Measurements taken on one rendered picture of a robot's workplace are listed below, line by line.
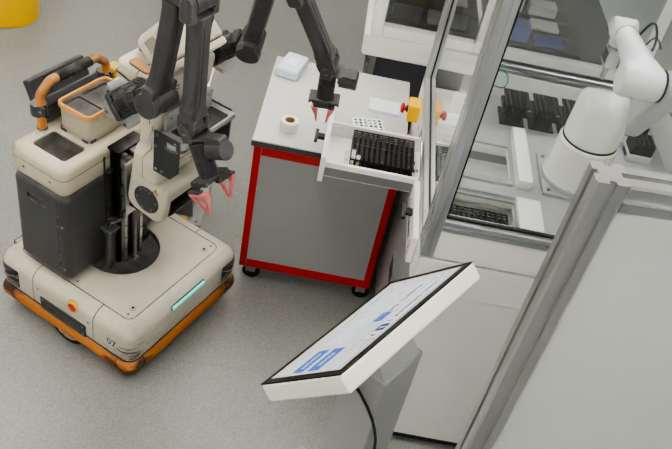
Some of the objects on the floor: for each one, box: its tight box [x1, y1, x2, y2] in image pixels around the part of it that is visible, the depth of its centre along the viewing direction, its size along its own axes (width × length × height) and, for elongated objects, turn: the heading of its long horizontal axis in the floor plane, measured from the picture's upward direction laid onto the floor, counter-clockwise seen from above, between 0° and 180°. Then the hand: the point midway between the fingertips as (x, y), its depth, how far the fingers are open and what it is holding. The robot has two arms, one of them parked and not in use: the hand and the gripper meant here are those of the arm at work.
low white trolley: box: [239, 56, 410, 297], centre depth 348 cm, size 58×62×76 cm
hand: (321, 119), depth 274 cm, fingers open, 3 cm apart
